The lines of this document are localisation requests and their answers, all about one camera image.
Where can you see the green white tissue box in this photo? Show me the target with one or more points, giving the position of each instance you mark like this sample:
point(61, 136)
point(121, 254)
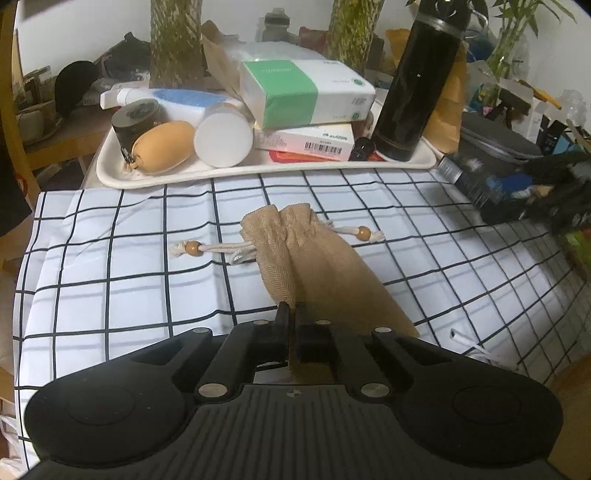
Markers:
point(286, 92)

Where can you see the blue bag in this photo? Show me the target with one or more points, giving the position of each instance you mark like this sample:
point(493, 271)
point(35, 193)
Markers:
point(480, 48)

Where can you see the red flat packet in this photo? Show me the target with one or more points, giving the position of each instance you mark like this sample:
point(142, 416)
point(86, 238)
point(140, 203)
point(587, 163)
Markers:
point(286, 156)

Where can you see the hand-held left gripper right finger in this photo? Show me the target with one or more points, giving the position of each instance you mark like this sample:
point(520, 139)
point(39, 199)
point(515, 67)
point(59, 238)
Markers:
point(305, 323)

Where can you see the white black checkered tablecloth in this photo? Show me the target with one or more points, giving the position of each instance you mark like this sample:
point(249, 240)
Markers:
point(115, 277)

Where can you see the white tube blue label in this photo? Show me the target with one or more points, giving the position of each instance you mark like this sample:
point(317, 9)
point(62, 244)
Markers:
point(175, 98)

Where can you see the white cylindrical container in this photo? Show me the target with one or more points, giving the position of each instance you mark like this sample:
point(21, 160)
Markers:
point(224, 138)

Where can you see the green wipes packet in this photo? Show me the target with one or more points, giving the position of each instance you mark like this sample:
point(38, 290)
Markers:
point(577, 242)

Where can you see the small black bottle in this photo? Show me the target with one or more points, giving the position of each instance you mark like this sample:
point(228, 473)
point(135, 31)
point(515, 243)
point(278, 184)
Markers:
point(362, 148)

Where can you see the pink white box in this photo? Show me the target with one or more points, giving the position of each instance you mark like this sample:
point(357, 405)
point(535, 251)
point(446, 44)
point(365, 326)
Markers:
point(300, 141)

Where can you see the tan egg-shaped sponge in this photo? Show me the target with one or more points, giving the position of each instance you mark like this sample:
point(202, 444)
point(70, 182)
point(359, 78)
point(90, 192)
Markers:
point(161, 147)

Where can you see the black cap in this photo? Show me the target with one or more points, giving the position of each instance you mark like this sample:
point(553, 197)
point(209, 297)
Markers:
point(74, 83)

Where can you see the glass vase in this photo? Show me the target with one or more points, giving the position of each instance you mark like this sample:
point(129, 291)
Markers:
point(505, 50)
point(175, 46)
point(353, 37)

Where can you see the wooden side table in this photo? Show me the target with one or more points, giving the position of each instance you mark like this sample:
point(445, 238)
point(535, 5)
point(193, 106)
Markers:
point(69, 134)

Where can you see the white tray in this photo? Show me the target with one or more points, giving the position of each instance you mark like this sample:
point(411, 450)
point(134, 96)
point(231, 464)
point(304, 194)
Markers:
point(184, 177)

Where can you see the small grey bottle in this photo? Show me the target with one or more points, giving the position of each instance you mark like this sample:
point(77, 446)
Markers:
point(278, 23)

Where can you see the black carton box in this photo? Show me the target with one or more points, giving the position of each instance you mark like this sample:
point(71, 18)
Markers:
point(551, 136)

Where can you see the black round jar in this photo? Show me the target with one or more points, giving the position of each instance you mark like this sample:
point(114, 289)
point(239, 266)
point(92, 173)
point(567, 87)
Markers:
point(136, 120)

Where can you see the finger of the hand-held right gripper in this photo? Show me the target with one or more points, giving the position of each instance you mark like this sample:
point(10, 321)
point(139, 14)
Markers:
point(554, 168)
point(568, 207)

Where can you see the black cloth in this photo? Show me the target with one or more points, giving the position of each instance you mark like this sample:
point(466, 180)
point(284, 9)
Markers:
point(9, 194)

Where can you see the white printed bag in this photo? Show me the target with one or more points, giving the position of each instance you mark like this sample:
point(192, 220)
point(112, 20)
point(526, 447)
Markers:
point(482, 94)

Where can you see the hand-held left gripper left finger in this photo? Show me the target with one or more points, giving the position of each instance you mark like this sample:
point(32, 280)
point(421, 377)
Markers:
point(281, 323)

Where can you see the black thermos bottle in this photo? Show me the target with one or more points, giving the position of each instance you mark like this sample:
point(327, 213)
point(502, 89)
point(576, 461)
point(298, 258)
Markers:
point(406, 92)

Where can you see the white carton box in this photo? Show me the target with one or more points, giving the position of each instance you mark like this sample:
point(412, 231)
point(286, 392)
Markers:
point(535, 115)

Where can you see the grey hard case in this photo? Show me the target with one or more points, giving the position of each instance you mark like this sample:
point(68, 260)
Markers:
point(498, 138)

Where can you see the lucky bamboo plant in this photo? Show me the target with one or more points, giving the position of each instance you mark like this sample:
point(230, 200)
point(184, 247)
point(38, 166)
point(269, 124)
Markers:
point(531, 11)

